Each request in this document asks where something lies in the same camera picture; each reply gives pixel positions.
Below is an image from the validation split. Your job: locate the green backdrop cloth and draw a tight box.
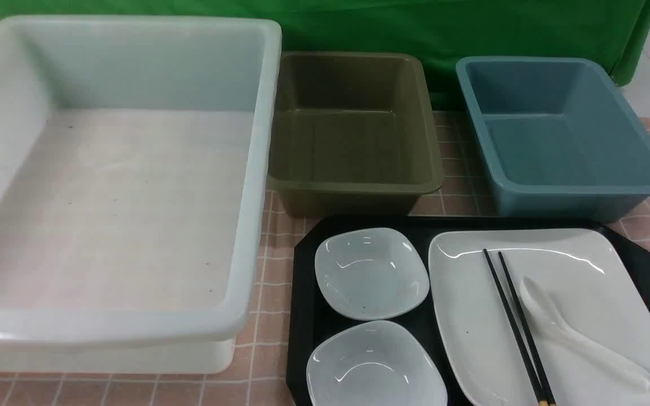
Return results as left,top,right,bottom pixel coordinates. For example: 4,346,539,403
0,1,650,109

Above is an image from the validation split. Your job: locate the white ceramic soup spoon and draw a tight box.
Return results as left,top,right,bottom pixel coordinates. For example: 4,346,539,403
519,277,650,391

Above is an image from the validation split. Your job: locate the olive green plastic bin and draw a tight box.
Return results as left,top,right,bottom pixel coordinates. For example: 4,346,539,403
268,52,443,218

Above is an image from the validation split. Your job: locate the pink checkered tablecloth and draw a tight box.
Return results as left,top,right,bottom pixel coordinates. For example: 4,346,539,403
0,112,650,405

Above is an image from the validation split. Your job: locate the small white bowl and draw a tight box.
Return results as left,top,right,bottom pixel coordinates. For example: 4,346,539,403
305,320,448,405
314,228,430,321

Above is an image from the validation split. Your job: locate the blue plastic bin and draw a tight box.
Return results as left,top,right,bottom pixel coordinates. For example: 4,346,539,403
456,56,650,223

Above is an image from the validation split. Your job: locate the large white plastic tub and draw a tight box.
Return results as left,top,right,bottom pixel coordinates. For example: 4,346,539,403
0,15,282,374

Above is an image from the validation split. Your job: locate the large white square plate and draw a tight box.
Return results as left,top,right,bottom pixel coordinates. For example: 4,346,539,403
429,228,650,405

